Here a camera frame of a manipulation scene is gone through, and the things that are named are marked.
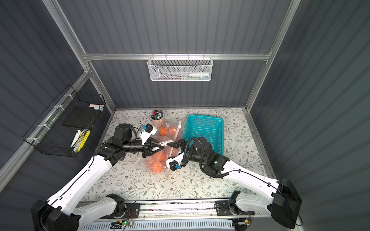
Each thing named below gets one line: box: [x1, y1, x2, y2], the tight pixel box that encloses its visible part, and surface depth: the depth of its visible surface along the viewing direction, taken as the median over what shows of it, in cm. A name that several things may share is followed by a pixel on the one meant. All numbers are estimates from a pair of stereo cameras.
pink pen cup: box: [150, 109, 165, 129], surface depth 103 cm
